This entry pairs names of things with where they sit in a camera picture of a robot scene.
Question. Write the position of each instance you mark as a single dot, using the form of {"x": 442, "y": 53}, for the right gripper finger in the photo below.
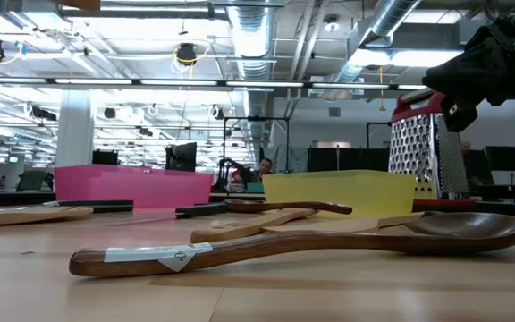
{"x": 461, "y": 114}
{"x": 472, "y": 73}

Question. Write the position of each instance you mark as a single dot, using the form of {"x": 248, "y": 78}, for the plain wooden spatula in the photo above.
{"x": 351, "y": 223}

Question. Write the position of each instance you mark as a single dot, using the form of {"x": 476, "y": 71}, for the wooden slotted fork spatula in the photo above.
{"x": 25, "y": 215}

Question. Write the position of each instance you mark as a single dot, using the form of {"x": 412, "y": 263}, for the black background robot arm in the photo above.
{"x": 227, "y": 174}

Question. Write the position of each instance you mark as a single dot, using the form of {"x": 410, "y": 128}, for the black computer monitor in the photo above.
{"x": 505, "y": 158}
{"x": 104, "y": 157}
{"x": 181, "y": 156}

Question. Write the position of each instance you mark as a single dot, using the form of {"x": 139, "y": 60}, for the black partition screen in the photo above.
{"x": 347, "y": 159}

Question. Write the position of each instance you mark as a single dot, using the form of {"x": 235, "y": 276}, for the small dark wooden spoon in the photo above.
{"x": 311, "y": 206}

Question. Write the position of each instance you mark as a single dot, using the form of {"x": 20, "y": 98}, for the dark wooden spoon white label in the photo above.
{"x": 329, "y": 243}

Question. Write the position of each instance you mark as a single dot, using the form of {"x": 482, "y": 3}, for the person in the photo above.
{"x": 265, "y": 166}

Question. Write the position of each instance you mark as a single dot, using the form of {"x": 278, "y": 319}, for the wooden spatula with burnt logo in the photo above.
{"x": 239, "y": 229}

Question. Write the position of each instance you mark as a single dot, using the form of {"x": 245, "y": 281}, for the pink translucent plastic bin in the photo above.
{"x": 141, "y": 188}

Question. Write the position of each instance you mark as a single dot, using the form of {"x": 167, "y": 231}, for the white building column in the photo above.
{"x": 74, "y": 129}

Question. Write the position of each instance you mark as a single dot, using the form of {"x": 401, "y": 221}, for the silver ventilation duct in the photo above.
{"x": 387, "y": 22}
{"x": 250, "y": 40}

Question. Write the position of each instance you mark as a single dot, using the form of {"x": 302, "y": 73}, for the black background metal frame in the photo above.
{"x": 255, "y": 119}

